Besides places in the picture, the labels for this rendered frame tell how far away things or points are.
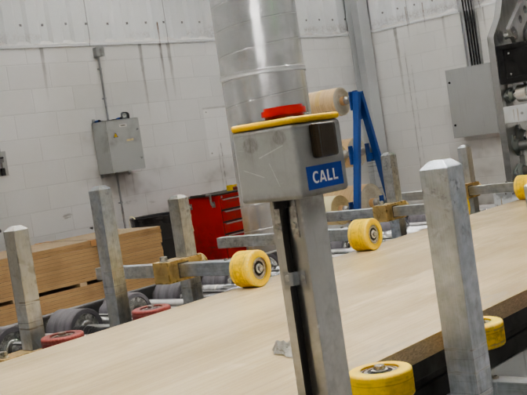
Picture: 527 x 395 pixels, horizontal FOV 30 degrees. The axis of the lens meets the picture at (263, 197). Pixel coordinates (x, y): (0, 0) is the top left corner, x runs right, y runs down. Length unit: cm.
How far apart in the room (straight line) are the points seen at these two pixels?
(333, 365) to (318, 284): 7
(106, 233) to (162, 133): 807
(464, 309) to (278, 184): 33
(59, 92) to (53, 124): 32
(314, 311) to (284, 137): 16
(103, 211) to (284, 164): 132
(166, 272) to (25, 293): 38
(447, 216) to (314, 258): 25
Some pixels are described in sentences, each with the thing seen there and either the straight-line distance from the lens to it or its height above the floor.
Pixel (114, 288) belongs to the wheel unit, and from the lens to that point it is 214.
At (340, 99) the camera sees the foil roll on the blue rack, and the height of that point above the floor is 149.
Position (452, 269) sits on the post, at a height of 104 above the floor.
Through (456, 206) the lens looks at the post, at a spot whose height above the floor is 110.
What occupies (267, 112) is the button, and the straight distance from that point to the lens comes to 86.
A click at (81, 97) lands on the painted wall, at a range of 963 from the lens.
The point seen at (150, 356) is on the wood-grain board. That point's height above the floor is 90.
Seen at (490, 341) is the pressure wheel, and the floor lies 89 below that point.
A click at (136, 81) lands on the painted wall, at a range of 1006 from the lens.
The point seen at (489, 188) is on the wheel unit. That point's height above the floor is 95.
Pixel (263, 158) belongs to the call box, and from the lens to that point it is 85.
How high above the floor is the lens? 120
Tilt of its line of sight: 3 degrees down
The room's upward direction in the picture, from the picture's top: 8 degrees counter-clockwise
